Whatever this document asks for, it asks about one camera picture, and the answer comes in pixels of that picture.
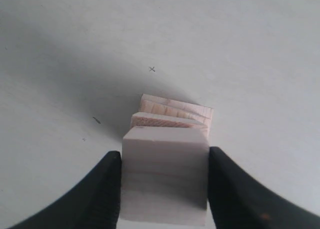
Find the medium pale wooden cube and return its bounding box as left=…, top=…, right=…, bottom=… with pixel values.
left=130, top=112, right=208, bottom=132

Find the largest wooden cube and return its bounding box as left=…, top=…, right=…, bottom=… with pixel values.
left=140, top=94, right=214, bottom=138

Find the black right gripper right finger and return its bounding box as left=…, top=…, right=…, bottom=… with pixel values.
left=208, top=146, right=320, bottom=229

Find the striped medium-large wooden cube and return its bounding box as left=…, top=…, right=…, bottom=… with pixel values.
left=139, top=99, right=212, bottom=128

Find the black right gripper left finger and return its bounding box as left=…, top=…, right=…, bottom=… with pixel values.
left=13, top=151, right=122, bottom=229

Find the smallest wooden cube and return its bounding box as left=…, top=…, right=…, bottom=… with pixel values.
left=120, top=126, right=209, bottom=226

